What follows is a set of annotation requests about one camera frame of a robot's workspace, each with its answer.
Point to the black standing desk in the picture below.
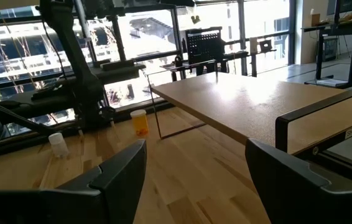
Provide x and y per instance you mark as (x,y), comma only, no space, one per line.
(320,53)

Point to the wooden shelf black metal frame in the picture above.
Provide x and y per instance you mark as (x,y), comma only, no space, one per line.
(241,102)

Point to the black-framed window wall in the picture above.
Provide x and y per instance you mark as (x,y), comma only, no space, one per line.
(151,34)

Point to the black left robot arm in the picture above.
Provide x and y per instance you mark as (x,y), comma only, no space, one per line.
(71,56)

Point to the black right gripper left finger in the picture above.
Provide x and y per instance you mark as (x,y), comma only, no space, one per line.
(117,186)

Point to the clear medicine bottle white cap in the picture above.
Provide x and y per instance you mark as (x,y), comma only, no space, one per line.
(58,145)

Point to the cardboard box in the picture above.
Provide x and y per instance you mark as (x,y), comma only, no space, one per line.
(315,18)

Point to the black aluminium rig frame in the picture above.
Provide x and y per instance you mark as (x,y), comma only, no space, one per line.
(14,117)

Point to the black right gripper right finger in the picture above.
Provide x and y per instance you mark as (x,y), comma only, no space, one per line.
(288,193)

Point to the black electronics box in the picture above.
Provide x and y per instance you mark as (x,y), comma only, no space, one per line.
(118,64)

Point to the black pegboard panel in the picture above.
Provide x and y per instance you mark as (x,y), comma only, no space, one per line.
(204,46)

